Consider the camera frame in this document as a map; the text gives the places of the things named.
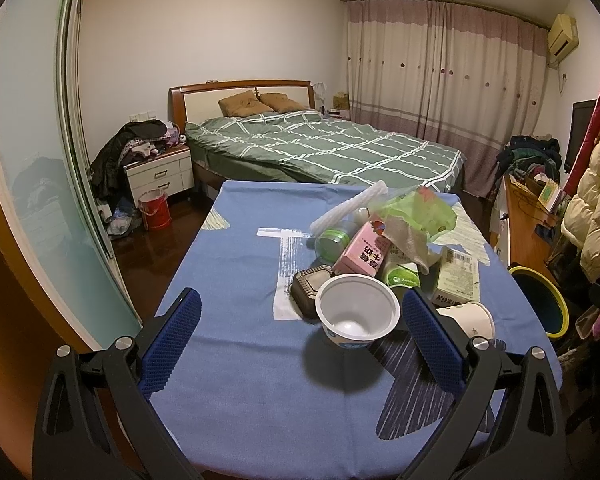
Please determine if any wooden desk cabinet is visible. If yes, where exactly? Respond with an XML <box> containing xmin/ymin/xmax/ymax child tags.
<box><xmin>490</xmin><ymin>176</ymin><xmax>557</xmax><ymax>280</ymax></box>

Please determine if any clear jar with green lid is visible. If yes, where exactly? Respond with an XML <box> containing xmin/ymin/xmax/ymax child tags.
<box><xmin>314</xmin><ymin>226</ymin><xmax>351</xmax><ymax>264</ymax></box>

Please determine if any white bedside nightstand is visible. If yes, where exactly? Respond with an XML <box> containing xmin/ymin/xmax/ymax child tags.
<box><xmin>124</xmin><ymin>144</ymin><xmax>195</xmax><ymax>205</ymax></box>

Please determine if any black television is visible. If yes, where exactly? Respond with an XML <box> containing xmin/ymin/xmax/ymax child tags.
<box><xmin>564</xmin><ymin>100</ymin><xmax>596</xmax><ymax>174</ymax></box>

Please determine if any white plastic yogurt bowl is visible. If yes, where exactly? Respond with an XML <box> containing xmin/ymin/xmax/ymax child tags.
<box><xmin>315</xmin><ymin>274</ymin><xmax>401</xmax><ymax>349</ymax></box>

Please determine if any green checked duvet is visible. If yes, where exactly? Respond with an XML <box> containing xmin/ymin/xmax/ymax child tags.
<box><xmin>185</xmin><ymin>110</ymin><xmax>465</xmax><ymax>192</ymax></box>

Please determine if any tissue box on far nightstand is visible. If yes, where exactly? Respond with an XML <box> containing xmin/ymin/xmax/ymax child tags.
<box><xmin>332</xmin><ymin>91</ymin><xmax>350</xmax><ymax>110</ymax></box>

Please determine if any brown pillow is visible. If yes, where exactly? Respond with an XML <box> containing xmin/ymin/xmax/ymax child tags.
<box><xmin>218</xmin><ymin>90</ymin><xmax>273</xmax><ymax>117</ymax></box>
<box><xmin>259</xmin><ymin>92</ymin><xmax>308</xmax><ymax>113</ymax></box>

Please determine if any white paper cup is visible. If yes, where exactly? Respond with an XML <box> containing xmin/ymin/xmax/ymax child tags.
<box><xmin>437</xmin><ymin>301</ymin><xmax>496</xmax><ymax>340</ymax></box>

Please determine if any pink milk carton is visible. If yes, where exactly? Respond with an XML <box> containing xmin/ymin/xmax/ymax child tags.
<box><xmin>332</xmin><ymin>219</ymin><xmax>391</xmax><ymax>278</ymax></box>

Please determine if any wooden bed with headboard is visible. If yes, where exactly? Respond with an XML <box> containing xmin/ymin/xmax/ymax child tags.
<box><xmin>170</xmin><ymin>80</ymin><xmax>465</xmax><ymax>193</ymax></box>

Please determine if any glass sliding wardrobe door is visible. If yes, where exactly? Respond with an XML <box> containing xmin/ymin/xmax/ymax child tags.
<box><xmin>0</xmin><ymin>0</ymin><xmax>142</xmax><ymax>349</ymax></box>

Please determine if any wall air conditioner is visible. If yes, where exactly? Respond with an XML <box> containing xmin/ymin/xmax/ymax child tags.
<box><xmin>547</xmin><ymin>14</ymin><xmax>579</xmax><ymax>65</ymax></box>

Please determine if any green plastic bag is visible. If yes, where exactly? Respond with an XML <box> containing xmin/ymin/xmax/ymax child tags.
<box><xmin>370</xmin><ymin>185</ymin><xmax>457</xmax><ymax>242</ymax></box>

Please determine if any left brown pillow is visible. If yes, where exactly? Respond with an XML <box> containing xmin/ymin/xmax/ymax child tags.
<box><xmin>218</xmin><ymin>90</ymin><xmax>273</xmax><ymax>117</ymax></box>

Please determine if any right brown pillow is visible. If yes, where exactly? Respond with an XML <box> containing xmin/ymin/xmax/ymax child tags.
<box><xmin>259</xmin><ymin>92</ymin><xmax>308</xmax><ymax>113</ymax></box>

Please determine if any pink beige curtain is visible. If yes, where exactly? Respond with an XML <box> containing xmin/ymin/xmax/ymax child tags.
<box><xmin>344</xmin><ymin>0</ymin><xmax>548</xmax><ymax>197</ymax></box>

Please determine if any clothes pile on desk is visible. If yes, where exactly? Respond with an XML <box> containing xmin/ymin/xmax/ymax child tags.
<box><xmin>495</xmin><ymin>136</ymin><xmax>562</xmax><ymax>182</ymax></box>

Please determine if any yellow rimmed trash bin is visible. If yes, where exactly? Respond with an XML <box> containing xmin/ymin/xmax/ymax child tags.
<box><xmin>508</xmin><ymin>266</ymin><xmax>570</xmax><ymax>340</ymax></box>

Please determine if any white foam net sleeve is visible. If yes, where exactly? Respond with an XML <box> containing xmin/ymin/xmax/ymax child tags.
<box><xmin>309</xmin><ymin>180</ymin><xmax>389</xmax><ymax>236</ymax></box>

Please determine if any pile of dark clothes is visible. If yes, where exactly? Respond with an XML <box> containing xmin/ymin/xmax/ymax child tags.
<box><xmin>90</xmin><ymin>119</ymin><xmax>181</xmax><ymax>208</ymax></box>

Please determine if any crumpled tissue paper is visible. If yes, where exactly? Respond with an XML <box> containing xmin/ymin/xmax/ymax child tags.
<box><xmin>384</xmin><ymin>216</ymin><xmax>440</xmax><ymax>275</ymax></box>

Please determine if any blue patterned tablecloth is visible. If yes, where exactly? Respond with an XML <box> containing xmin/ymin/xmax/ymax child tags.
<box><xmin>142</xmin><ymin>180</ymin><xmax>564</xmax><ymax>480</ymax></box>

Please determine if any red plastic bucket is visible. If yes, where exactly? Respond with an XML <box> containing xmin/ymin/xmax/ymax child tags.
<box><xmin>137</xmin><ymin>188</ymin><xmax>172</xmax><ymax>231</ymax></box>

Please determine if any dark plastic food tray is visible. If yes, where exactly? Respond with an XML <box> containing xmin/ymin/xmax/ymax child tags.
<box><xmin>289</xmin><ymin>266</ymin><xmax>332</xmax><ymax>320</ymax></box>

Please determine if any white green cardboard box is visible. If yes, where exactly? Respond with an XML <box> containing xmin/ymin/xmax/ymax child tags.
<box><xmin>431</xmin><ymin>247</ymin><xmax>480</xmax><ymax>307</ymax></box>

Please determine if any red hanging garment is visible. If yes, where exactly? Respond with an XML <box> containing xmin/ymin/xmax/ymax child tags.
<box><xmin>564</xmin><ymin>94</ymin><xmax>600</xmax><ymax>196</ymax></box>

